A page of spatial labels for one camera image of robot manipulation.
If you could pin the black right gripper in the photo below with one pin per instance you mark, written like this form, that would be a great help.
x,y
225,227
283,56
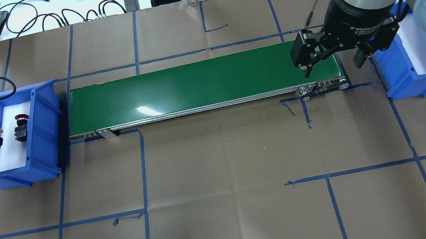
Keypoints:
x,y
357,23

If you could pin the red push button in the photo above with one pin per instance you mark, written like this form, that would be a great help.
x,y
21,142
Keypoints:
x,y
21,129

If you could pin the white foam pad left bin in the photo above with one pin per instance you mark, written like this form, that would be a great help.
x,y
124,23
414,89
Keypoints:
x,y
13,153

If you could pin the blue bin left side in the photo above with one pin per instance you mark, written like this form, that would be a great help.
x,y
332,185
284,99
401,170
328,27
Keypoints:
x,y
29,121

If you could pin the blue bin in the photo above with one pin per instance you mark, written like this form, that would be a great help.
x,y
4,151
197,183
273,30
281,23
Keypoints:
x,y
403,64
29,121

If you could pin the blue bin right side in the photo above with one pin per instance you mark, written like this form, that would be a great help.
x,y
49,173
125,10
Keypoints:
x,y
403,64

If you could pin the green conveyor belt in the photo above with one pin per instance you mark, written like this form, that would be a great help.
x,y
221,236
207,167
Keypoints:
x,y
201,86

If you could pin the black power adapter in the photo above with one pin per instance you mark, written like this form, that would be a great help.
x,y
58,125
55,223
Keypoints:
x,y
131,5

